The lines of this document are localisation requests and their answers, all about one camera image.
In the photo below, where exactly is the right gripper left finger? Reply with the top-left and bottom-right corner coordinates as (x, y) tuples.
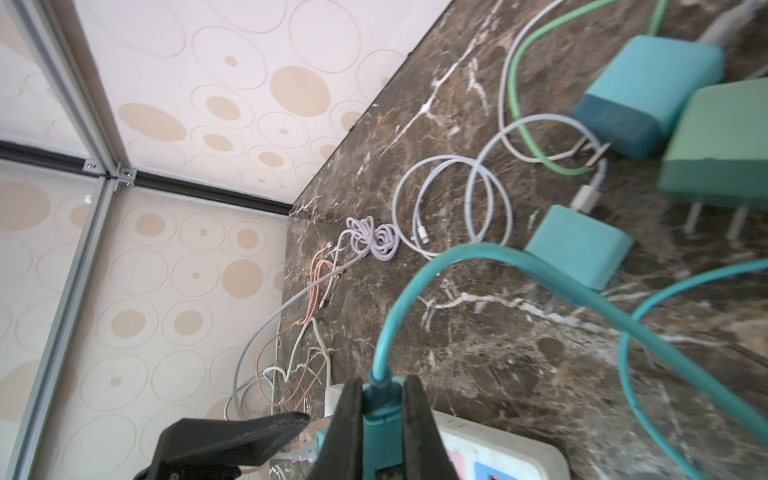
(307, 378), (363, 480)

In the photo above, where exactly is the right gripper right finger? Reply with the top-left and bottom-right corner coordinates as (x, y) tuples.
(402, 375), (459, 480)

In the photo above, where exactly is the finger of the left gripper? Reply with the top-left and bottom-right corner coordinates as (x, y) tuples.
(136, 412), (310, 479)

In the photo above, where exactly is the teal charger plug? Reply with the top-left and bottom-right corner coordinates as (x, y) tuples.
(571, 35), (725, 159)
(362, 377), (406, 480)
(525, 205), (634, 291)

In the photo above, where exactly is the long white colourful power strip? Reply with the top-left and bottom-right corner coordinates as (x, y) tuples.
(323, 383), (572, 480)

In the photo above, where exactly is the teal usb cable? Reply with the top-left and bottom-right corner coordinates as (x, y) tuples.
(369, 242), (768, 480)

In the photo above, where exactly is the pink usb cable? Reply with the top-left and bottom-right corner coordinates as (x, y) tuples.
(254, 241), (343, 415)

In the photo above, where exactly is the lilac usb cable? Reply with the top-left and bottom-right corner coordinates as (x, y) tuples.
(231, 215), (401, 421)

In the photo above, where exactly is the light green charger plug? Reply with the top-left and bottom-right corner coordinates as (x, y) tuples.
(657, 77), (767, 242)

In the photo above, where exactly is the green usb cable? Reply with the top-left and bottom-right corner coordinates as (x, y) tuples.
(507, 0), (671, 178)

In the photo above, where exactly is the teal charger plug back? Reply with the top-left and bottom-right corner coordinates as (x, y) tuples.
(571, 35), (725, 159)

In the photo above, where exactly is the diagonal aluminium rail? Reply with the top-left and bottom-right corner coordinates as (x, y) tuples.
(6, 177), (119, 479)

